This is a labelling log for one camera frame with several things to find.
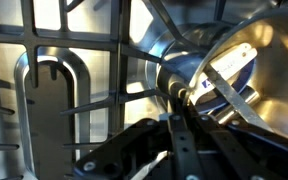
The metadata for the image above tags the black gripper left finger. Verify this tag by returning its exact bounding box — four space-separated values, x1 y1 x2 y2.
73 118 170 180

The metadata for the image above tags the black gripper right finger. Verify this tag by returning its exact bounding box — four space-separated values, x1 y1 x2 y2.
169 114 288 180

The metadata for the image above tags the small silver pot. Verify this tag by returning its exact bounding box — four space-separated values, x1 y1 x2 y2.
145 9 288 139

